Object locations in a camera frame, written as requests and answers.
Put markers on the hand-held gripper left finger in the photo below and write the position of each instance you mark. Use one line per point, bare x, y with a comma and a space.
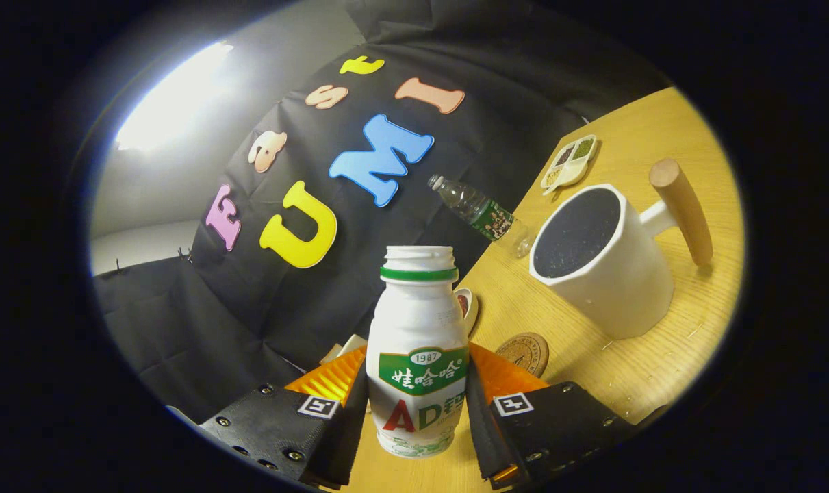
346, 438

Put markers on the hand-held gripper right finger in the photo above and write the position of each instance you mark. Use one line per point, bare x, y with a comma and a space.
486, 438

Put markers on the round cork coaster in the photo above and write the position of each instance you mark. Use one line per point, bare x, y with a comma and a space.
527, 352

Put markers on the white juice bottle green label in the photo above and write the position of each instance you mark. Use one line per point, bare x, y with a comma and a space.
417, 322

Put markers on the clear plastic water bottle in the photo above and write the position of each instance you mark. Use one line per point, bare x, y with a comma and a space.
482, 213

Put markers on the cream toaster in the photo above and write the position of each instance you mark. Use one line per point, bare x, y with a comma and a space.
349, 344

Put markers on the round white plate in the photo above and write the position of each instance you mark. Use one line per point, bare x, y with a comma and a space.
472, 308

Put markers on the red meat slice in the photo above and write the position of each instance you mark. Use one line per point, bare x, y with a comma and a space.
463, 305

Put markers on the wooden table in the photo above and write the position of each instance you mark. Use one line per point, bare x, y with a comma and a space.
660, 370

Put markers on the white divided condiment dish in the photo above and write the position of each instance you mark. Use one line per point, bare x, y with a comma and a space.
566, 171

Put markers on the ceiling light panel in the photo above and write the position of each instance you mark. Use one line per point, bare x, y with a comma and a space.
174, 96

